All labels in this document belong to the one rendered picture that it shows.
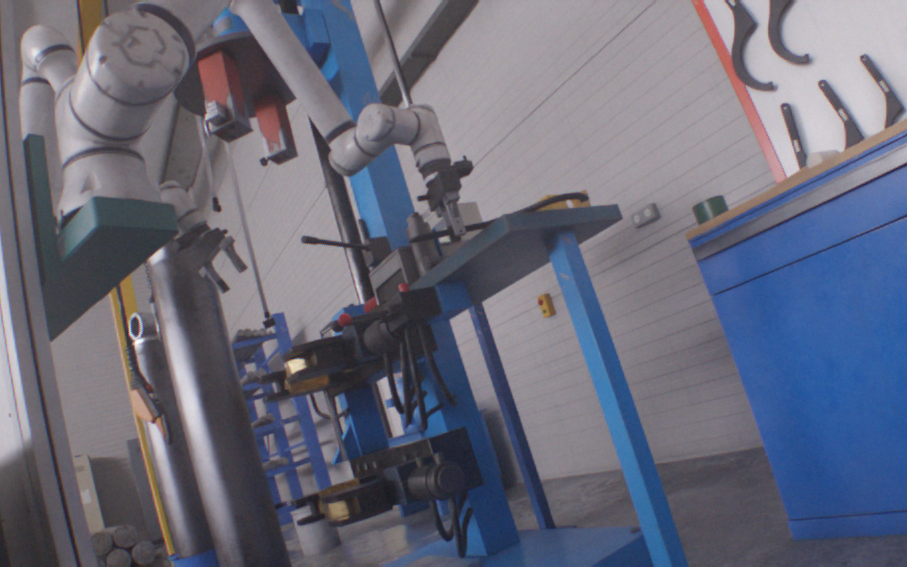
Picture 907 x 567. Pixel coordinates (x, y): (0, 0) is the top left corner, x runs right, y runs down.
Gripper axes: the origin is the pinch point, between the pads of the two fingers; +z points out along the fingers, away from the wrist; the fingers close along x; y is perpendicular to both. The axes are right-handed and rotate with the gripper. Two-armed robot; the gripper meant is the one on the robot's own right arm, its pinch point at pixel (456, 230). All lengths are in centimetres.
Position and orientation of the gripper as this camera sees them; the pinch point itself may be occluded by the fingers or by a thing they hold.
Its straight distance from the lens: 147.3
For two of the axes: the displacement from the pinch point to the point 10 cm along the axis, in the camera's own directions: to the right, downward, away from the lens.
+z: 3.1, 9.4, -1.7
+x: 3.1, -2.7, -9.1
